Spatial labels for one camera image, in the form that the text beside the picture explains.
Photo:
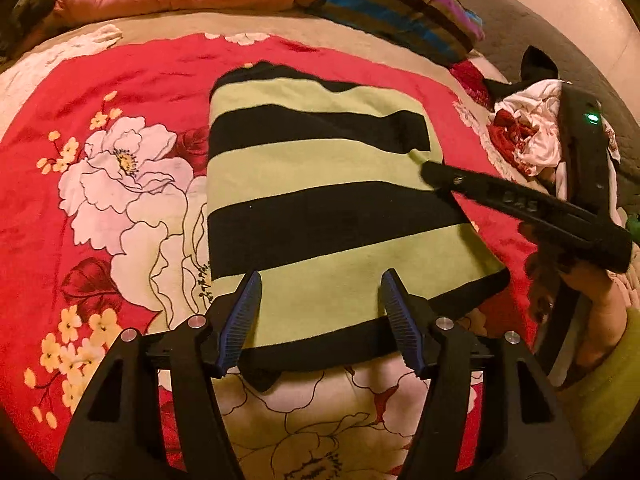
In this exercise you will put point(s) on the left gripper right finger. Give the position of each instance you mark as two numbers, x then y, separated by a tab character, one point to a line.
490	411

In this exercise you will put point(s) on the red floral bed blanket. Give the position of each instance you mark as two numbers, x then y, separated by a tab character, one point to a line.
104	228

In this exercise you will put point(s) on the brown blanket at bedhead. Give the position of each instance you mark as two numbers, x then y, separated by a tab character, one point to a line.
24	28

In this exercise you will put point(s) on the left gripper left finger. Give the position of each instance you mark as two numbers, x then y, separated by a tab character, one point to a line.
116	430

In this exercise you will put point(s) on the right forearm green sleeve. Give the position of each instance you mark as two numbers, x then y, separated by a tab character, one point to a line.
599	405

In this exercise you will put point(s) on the white red clothes pile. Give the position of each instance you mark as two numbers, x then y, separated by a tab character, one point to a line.
523	133

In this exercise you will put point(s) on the striped colourful pillow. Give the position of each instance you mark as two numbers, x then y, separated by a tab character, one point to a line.
444	31

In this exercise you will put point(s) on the green black striped sweater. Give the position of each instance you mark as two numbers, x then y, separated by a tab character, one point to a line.
314	183

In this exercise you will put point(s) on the right hand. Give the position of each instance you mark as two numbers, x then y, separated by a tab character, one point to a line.
548	268

